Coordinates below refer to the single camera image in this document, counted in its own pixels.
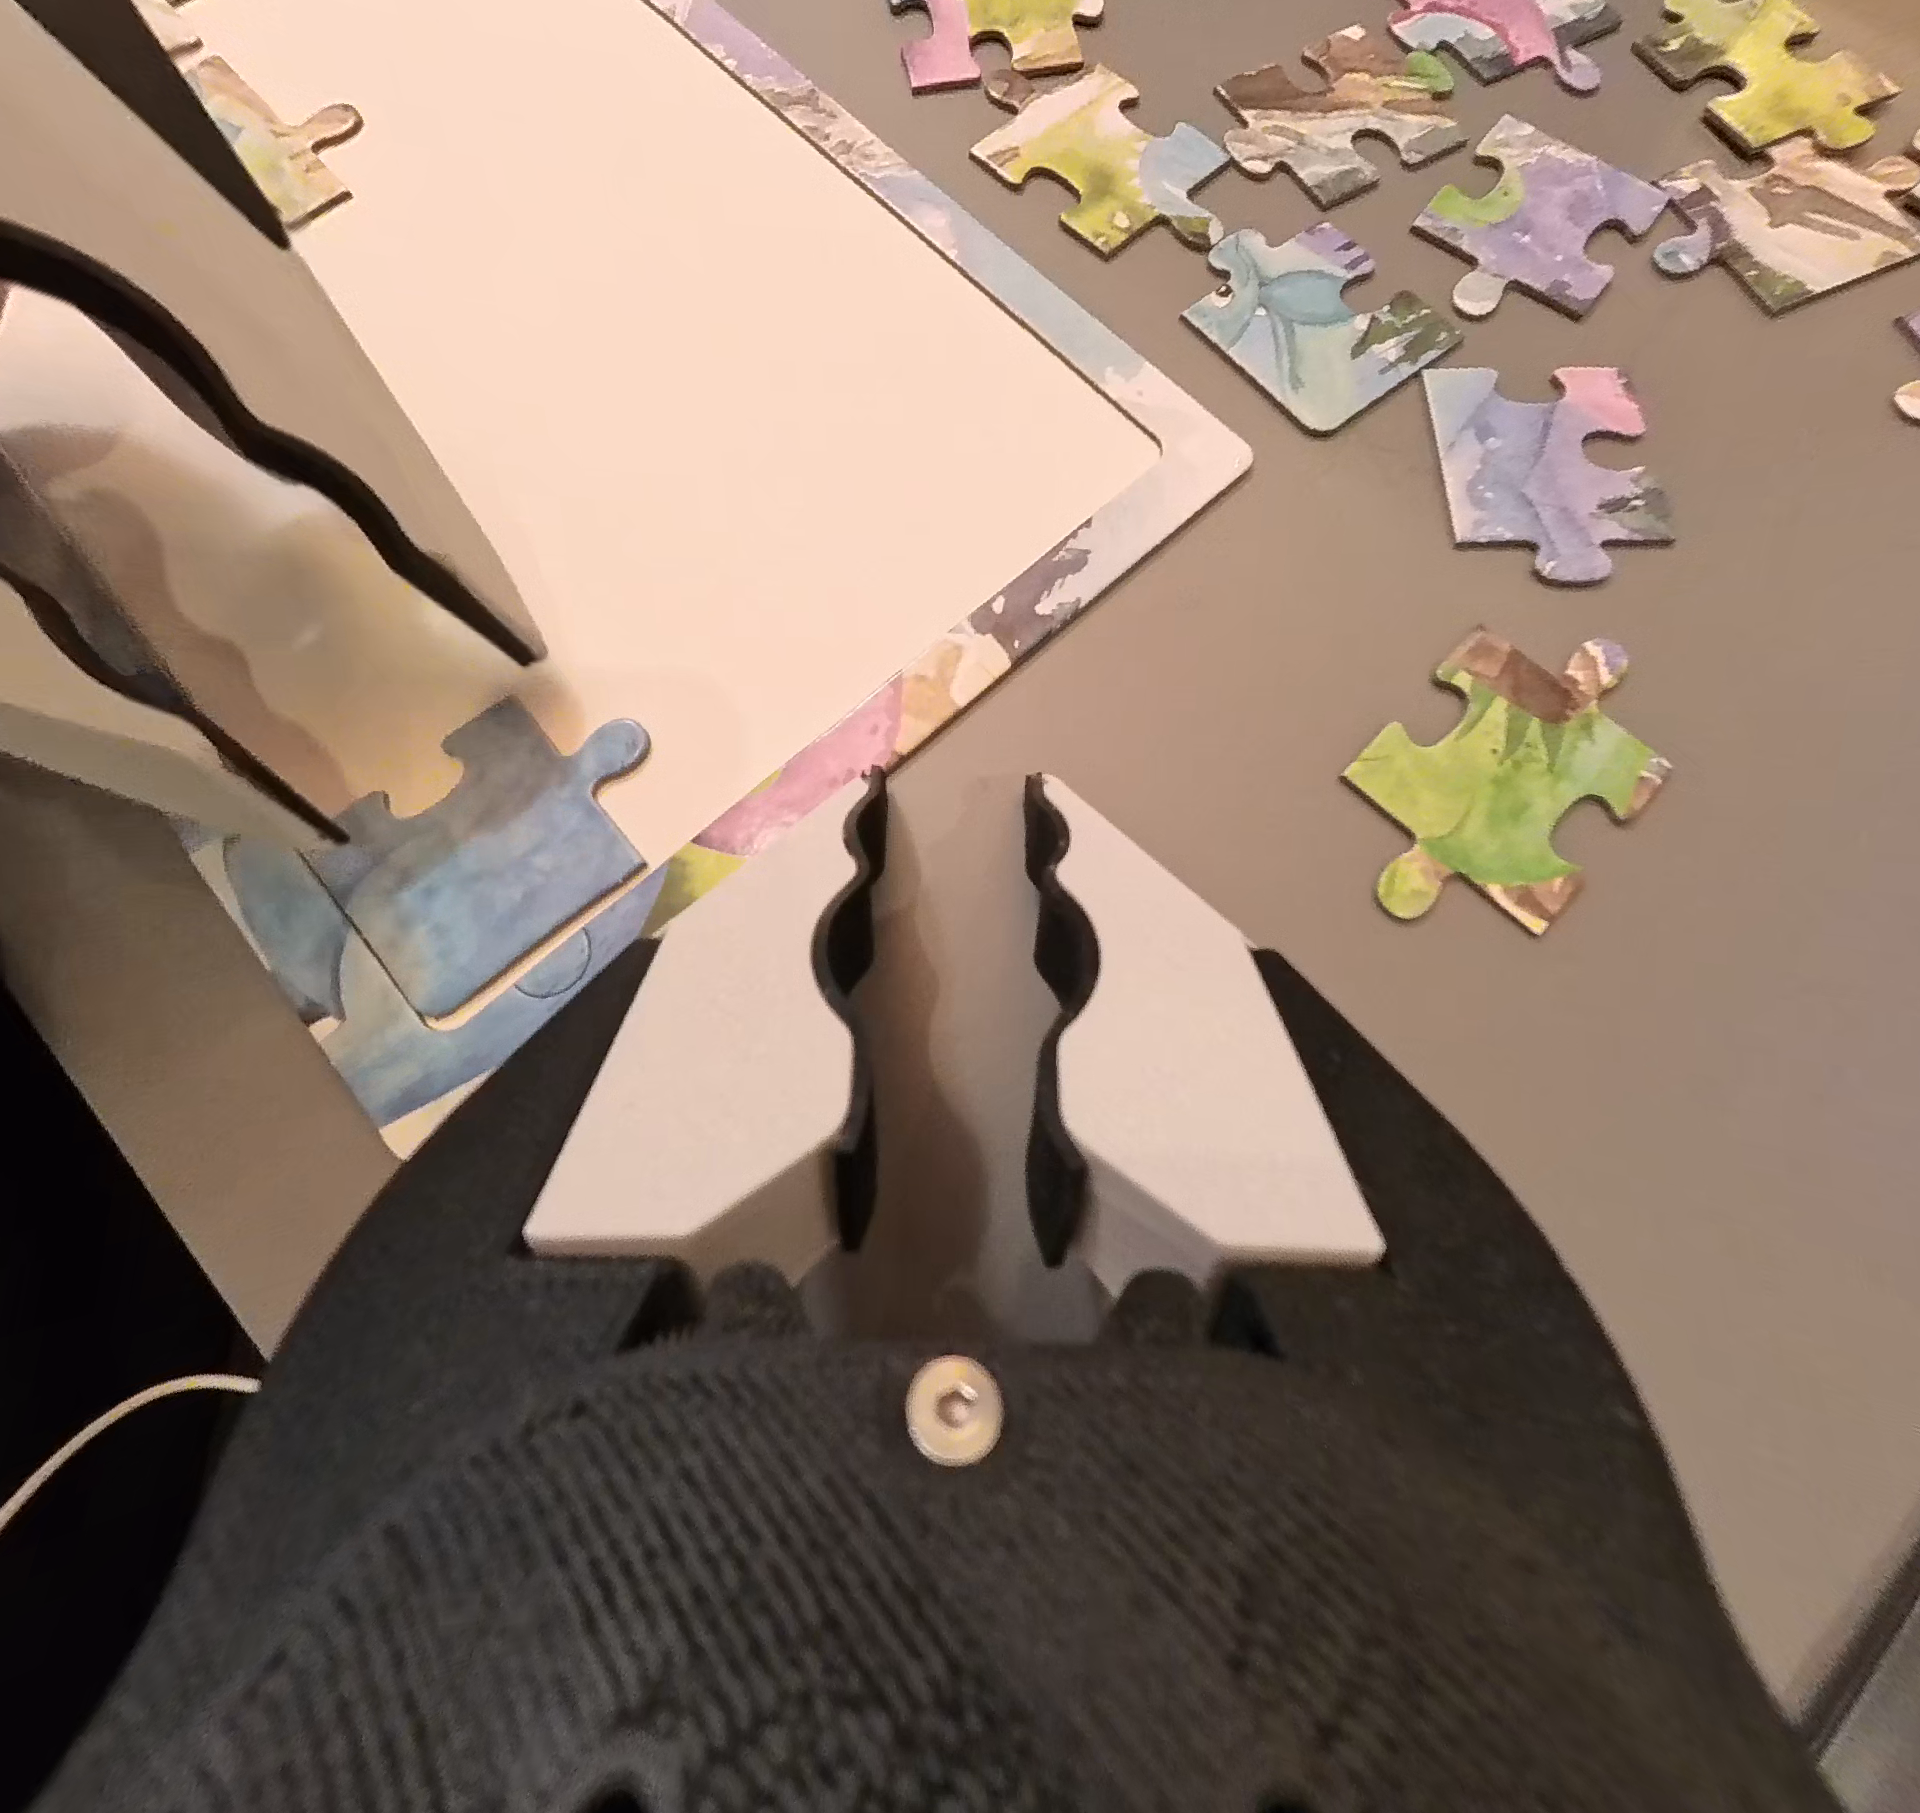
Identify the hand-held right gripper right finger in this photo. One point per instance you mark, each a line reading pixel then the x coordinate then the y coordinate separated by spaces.
pixel 1214 1108

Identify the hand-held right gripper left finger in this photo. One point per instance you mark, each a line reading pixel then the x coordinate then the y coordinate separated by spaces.
pixel 691 1093

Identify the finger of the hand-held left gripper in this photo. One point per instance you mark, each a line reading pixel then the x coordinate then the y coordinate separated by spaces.
pixel 151 778
pixel 299 389

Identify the yellow green eyed jigsaw piece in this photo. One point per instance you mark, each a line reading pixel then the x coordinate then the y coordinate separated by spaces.
pixel 278 164

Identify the light blue jigsaw piece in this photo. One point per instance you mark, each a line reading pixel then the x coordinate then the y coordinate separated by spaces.
pixel 464 868

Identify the puzzle tray with painted border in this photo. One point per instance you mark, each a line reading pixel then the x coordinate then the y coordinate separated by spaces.
pixel 676 344

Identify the pile of jigsaw pieces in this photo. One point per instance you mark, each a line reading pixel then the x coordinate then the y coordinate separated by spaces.
pixel 1515 778

